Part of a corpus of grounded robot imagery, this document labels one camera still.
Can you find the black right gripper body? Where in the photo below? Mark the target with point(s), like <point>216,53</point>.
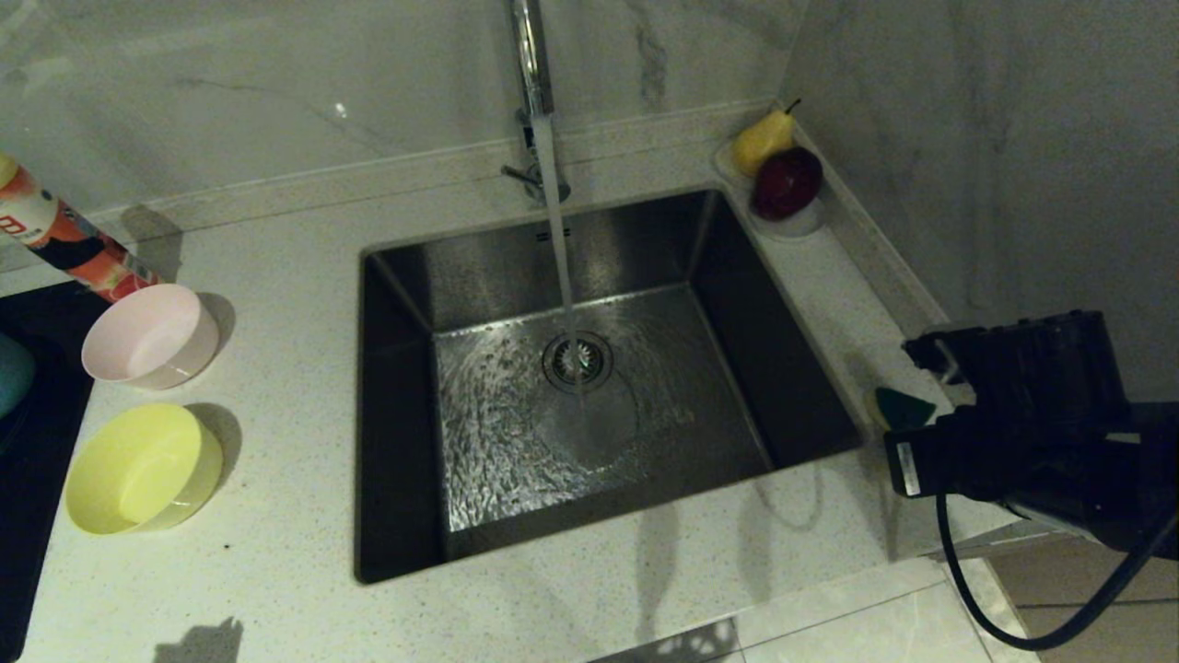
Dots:
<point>958,456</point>

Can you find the green and yellow sponge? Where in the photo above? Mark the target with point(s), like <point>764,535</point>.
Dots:
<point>903,410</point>

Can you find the pink plastic bowl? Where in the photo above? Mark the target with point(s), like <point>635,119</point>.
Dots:
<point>152,336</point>

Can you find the yellow plastic bowl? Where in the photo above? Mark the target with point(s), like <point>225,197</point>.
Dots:
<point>143,470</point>

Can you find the orange detergent bottle yellow cap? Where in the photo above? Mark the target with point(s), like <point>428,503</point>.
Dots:
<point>55,239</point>

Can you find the blue plastic bowl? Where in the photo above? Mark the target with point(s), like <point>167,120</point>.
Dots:
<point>13,373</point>

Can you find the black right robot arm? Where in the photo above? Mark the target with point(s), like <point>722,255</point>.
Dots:
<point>1041,378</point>

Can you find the stainless steel sink basin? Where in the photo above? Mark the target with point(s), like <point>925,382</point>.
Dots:
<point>691,433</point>

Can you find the chrome sink faucet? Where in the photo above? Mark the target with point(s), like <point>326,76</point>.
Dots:
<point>532,55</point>

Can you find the beige wooden cabinet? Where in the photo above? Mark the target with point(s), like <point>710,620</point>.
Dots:
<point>1059,635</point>

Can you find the small white dish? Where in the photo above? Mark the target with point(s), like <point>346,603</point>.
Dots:
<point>799,226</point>

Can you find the dark red apple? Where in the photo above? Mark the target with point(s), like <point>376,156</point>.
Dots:
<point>786,184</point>

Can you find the yellow pear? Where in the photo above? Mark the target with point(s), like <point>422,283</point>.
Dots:
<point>763,143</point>

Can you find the round metal drain strainer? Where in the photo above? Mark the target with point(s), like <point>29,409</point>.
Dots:
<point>577,361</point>

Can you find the black induction cooktop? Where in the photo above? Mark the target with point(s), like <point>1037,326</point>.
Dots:
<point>28,516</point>

